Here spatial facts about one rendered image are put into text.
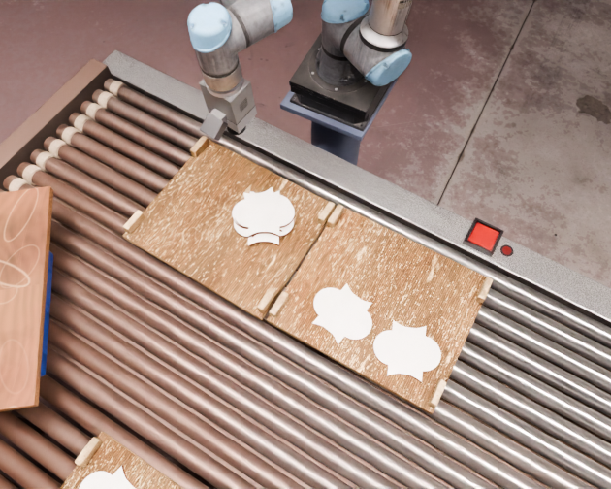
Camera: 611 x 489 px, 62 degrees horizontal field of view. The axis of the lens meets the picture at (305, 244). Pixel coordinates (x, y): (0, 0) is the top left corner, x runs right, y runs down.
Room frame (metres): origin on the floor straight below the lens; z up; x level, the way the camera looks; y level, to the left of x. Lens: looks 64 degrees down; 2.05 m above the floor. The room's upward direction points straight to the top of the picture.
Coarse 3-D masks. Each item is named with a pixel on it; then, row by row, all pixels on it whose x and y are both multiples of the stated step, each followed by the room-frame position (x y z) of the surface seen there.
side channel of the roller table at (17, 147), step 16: (96, 64) 1.13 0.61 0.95; (80, 80) 1.07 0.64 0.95; (96, 80) 1.08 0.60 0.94; (64, 96) 1.01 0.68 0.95; (80, 96) 1.02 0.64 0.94; (48, 112) 0.95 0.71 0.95; (64, 112) 0.96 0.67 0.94; (80, 112) 1.00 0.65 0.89; (32, 128) 0.90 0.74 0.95; (48, 128) 0.91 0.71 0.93; (16, 144) 0.84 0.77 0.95; (32, 144) 0.86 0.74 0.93; (0, 160) 0.79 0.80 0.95; (16, 160) 0.80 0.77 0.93; (0, 176) 0.75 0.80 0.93; (16, 176) 0.78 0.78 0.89
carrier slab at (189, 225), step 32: (192, 160) 0.80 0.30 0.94; (224, 160) 0.80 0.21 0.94; (160, 192) 0.70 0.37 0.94; (192, 192) 0.70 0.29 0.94; (224, 192) 0.70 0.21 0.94; (256, 192) 0.70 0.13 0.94; (288, 192) 0.70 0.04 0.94; (160, 224) 0.61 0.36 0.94; (192, 224) 0.61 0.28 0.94; (224, 224) 0.61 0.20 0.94; (320, 224) 0.61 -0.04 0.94; (160, 256) 0.52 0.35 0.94; (192, 256) 0.52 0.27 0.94; (224, 256) 0.52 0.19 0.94; (256, 256) 0.52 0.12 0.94; (288, 256) 0.52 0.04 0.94; (224, 288) 0.44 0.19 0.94; (256, 288) 0.44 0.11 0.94
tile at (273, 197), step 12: (252, 192) 0.68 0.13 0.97; (276, 192) 0.68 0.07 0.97; (240, 204) 0.65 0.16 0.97; (252, 204) 0.65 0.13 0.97; (264, 204) 0.65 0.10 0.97; (276, 204) 0.65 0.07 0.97; (288, 204) 0.65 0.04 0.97; (240, 216) 0.61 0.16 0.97; (252, 216) 0.61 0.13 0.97; (264, 216) 0.61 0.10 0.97; (276, 216) 0.61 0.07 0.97; (288, 216) 0.61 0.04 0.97; (252, 228) 0.58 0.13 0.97; (264, 228) 0.58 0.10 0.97; (276, 228) 0.58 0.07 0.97
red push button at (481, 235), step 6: (474, 228) 0.60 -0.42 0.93; (480, 228) 0.60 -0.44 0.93; (486, 228) 0.60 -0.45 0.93; (474, 234) 0.58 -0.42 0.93; (480, 234) 0.58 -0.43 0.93; (486, 234) 0.58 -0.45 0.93; (492, 234) 0.58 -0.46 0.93; (468, 240) 0.57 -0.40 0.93; (474, 240) 0.57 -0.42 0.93; (480, 240) 0.57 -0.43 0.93; (486, 240) 0.57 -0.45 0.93; (492, 240) 0.57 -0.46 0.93; (486, 246) 0.55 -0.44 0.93; (492, 246) 0.55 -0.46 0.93
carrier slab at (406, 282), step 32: (352, 224) 0.61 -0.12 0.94; (320, 256) 0.52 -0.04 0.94; (352, 256) 0.52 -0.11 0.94; (384, 256) 0.52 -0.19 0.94; (416, 256) 0.52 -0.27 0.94; (288, 288) 0.44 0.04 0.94; (320, 288) 0.44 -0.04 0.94; (352, 288) 0.44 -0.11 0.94; (384, 288) 0.44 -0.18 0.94; (416, 288) 0.44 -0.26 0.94; (448, 288) 0.44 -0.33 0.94; (288, 320) 0.36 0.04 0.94; (384, 320) 0.36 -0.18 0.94; (416, 320) 0.36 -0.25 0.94; (448, 320) 0.36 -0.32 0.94; (352, 352) 0.29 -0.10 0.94; (448, 352) 0.29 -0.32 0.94; (384, 384) 0.22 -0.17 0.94; (416, 384) 0.22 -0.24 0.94
